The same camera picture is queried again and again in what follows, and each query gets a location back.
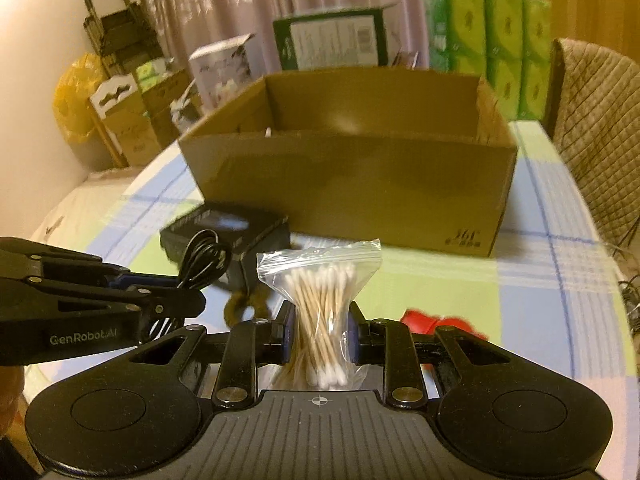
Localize stack of green tissue packs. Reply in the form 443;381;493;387
422;0;554;122

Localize green and white carton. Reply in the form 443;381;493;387
272;4;402;72

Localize beige bedsheet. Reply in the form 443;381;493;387
30;167;147;242

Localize wooden door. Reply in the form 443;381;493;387
515;0;640;62

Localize tangled wires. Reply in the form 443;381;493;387
617;240;640;331

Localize black folding step ladder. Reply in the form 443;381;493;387
82;0;167;82

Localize brown cardboard box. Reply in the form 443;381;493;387
178;66;519;259

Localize white appliance box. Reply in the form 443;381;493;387
189;34;257;109

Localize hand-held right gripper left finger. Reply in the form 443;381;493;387
129;300;297;409

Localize white plastic bag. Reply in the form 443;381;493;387
170;82;204;129

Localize person's left hand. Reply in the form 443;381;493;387
0;366;27;412

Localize brown fuzzy hair tie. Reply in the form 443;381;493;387
222;287;276;332

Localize black cable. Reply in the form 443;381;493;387
149;230;232;342

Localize small brown cardboard boxes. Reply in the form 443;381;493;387
89;72;167;169

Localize beige quilted chair cover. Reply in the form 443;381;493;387
551;37;640;262

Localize red toy figure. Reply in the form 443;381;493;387
401;309;489;342

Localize black product box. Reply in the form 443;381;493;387
160;202;292;295

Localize yellow plastic bag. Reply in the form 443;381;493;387
52;52;109;152

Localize bag of cotton swabs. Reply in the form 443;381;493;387
256;239;384;391

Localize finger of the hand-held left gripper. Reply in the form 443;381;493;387
0;279;207;329
0;236;134;289

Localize cardboard box of tissue boxes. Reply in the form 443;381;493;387
135;57;194;132

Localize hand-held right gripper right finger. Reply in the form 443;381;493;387
347;300;502;409

